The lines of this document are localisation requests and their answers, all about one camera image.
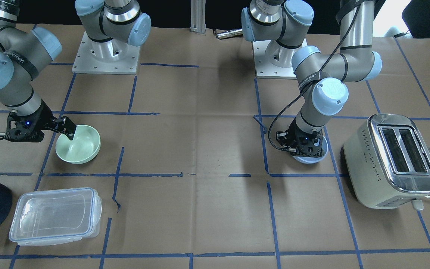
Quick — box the clear plastic lidded container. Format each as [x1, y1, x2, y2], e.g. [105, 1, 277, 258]
[9, 187, 102, 246]

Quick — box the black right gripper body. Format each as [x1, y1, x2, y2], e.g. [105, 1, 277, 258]
[5, 101, 57, 143]

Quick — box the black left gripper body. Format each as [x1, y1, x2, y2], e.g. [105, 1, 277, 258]
[276, 120, 326, 157]

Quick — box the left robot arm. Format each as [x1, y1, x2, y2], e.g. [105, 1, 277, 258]
[241, 0, 382, 164]

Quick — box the silver metal connector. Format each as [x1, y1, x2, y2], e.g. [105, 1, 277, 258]
[213, 29, 243, 40]

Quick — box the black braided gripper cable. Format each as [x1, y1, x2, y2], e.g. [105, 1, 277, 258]
[267, 0, 365, 152]

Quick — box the aluminium frame post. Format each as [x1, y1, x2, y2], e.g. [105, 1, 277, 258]
[190, 0, 206, 35]

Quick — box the blue bowl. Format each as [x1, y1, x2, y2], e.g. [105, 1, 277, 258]
[292, 150, 327, 164]

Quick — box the cream chrome toaster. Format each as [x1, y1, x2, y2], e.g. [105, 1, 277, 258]
[343, 114, 430, 211]

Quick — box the green bowl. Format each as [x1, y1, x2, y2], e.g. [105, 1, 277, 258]
[55, 125, 101, 164]

